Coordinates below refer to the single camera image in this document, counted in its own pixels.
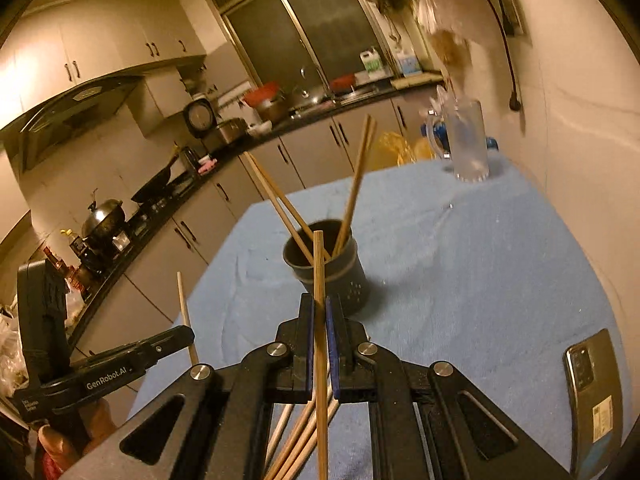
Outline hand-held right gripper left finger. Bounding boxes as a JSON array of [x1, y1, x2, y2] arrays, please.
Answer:
[[60, 292, 316, 480]]

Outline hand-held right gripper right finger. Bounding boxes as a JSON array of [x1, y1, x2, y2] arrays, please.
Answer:
[[325, 295, 571, 480]]

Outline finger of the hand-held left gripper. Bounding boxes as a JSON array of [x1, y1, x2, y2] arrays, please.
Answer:
[[144, 325, 196, 366]]

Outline slender wooden chopstick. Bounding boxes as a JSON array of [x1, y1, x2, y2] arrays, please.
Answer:
[[313, 230, 329, 480], [248, 154, 332, 262], [243, 152, 316, 263], [332, 115, 373, 257], [176, 271, 200, 367], [342, 118, 377, 250]]

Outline dark grey utensil holder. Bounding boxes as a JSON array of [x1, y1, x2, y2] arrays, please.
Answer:
[[282, 219, 369, 317]]

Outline bunch of wooden chopsticks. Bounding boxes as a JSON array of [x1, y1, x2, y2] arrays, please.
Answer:
[[262, 385, 342, 480]]

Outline person's left hand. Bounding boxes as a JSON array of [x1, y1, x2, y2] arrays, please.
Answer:
[[37, 399, 119, 473]]

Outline crumpled clear plastic bag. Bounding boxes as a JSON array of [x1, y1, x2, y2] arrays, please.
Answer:
[[0, 310, 32, 411]]

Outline beige kitchen base cabinets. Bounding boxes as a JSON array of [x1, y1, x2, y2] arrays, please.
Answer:
[[70, 91, 441, 376]]

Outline bottle with yellow cap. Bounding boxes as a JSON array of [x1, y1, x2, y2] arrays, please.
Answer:
[[60, 230, 84, 257]]

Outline steel wok with lid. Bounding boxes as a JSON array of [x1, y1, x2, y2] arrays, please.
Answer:
[[81, 188, 127, 252]]

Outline gas stove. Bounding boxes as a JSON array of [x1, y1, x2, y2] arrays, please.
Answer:
[[80, 175, 201, 276]]

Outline blue towel table cloth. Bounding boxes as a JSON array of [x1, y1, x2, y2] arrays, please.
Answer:
[[127, 152, 628, 480]]

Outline black kitchen countertop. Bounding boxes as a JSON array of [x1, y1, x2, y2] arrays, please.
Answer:
[[65, 80, 446, 356]]

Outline range hood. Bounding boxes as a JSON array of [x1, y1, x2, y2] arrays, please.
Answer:
[[0, 75, 147, 172]]

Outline yellow plastic bag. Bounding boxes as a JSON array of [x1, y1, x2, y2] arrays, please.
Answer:
[[377, 131, 437, 167]]

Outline rice cooker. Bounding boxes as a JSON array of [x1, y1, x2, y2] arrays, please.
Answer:
[[182, 99, 248, 154]]

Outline red plastic basin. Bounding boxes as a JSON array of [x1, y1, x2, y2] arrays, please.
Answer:
[[243, 82, 281, 107]]

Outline clear glass pitcher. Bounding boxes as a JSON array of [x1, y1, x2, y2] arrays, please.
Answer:
[[424, 99, 490, 184]]

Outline chrome faucet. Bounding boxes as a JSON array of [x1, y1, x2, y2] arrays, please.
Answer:
[[299, 66, 327, 102]]

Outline black smartphone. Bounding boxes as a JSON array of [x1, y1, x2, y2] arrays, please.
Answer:
[[563, 329, 627, 479]]

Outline beige upper kitchen cabinets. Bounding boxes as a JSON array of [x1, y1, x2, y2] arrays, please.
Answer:
[[0, 0, 208, 117]]

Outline white jug with green label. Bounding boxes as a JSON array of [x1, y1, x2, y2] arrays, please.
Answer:
[[360, 47, 384, 80]]

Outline white jug with blue label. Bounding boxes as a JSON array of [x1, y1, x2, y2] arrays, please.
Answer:
[[397, 50, 421, 77]]

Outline dark framed window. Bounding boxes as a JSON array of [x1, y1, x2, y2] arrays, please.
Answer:
[[200, 0, 401, 97]]

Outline hanging clear plastic bags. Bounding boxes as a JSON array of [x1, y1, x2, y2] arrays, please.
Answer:
[[415, 0, 476, 87]]

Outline black wok with wooden handle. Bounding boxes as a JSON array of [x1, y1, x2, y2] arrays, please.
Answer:
[[131, 147, 184, 207]]

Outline black power cable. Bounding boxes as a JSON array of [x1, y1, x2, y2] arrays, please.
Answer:
[[470, 0, 524, 112]]

